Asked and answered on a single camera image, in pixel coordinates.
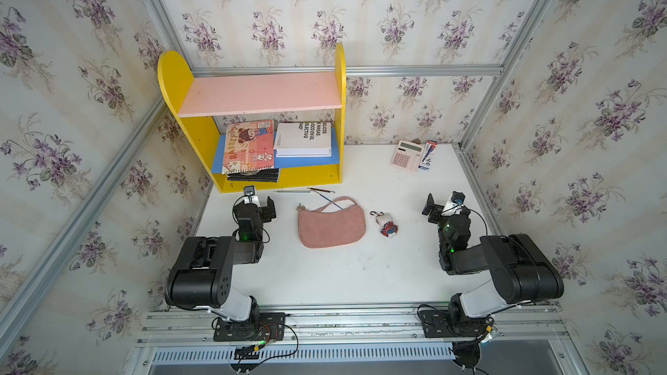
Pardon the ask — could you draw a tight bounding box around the white kitty plush keychain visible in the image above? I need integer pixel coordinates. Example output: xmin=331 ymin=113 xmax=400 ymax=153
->
xmin=370 ymin=211 xmax=399 ymax=239

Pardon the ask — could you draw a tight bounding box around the pink corduroy handbag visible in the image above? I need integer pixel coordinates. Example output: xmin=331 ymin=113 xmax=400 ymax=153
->
xmin=297 ymin=196 xmax=367 ymax=249

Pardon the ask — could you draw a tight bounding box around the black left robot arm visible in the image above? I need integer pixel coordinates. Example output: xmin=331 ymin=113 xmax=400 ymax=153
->
xmin=164 ymin=194 xmax=276 ymax=324

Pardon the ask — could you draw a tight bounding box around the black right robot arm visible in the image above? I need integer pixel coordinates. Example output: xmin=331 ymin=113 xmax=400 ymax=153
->
xmin=422 ymin=192 xmax=565 ymax=321

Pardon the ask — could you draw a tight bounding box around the green pencil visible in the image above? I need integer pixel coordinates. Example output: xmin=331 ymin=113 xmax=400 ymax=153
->
xmin=275 ymin=189 xmax=312 ymax=194

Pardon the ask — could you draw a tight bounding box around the black book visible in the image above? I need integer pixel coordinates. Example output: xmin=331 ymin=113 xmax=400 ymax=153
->
xmin=227 ymin=168 xmax=281 ymax=182

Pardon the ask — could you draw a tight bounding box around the blue white pencil box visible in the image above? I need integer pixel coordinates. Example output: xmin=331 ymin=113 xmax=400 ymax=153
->
xmin=419 ymin=141 xmax=438 ymax=171

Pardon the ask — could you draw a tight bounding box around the pink calculator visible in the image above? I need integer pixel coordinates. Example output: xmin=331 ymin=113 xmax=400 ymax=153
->
xmin=390 ymin=140 xmax=424 ymax=172

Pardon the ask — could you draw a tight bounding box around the colourful cartoon spiral notebook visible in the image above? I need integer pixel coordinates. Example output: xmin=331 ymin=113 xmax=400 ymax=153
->
xmin=222 ymin=120 xmax=274 ymax=175

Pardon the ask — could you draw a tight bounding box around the white thick book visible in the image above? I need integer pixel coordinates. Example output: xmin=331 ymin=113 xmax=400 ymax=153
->
xmin=274 ymin=122 xmax=333 ymax=157

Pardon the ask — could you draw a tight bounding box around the yellow pink wooden shelf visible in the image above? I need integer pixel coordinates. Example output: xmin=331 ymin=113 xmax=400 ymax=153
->
xmin=157 ymin=44 xmax=347 ymax=194

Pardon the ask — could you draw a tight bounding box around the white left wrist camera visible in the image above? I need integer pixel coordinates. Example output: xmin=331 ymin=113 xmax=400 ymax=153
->
xmin=241 ymin=185 xmax=261 ymax=207

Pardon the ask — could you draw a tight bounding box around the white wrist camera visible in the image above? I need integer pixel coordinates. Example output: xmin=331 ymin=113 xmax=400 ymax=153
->
xmin=441 ymin=191 xmax=466 ymax=216
xmin=241 ymin=185 xmax=261 ymax=207

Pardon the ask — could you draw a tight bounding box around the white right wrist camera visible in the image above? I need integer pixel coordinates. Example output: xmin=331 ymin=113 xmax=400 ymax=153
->
xmin=441 ymin=191 xmax=466 ymax=216

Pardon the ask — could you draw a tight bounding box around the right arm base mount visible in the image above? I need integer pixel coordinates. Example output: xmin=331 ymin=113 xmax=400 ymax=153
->
xmin=416 ymin=294 xmax=495 ymax=341

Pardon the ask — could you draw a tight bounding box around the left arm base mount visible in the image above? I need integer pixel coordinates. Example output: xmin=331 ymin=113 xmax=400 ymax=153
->
xmin=212 ymin=296 xmax=287 ymax=345

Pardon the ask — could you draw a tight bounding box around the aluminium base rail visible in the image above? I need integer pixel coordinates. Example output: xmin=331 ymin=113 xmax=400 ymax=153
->
xmin=125 ymin=303 xmax=586 ymax=374

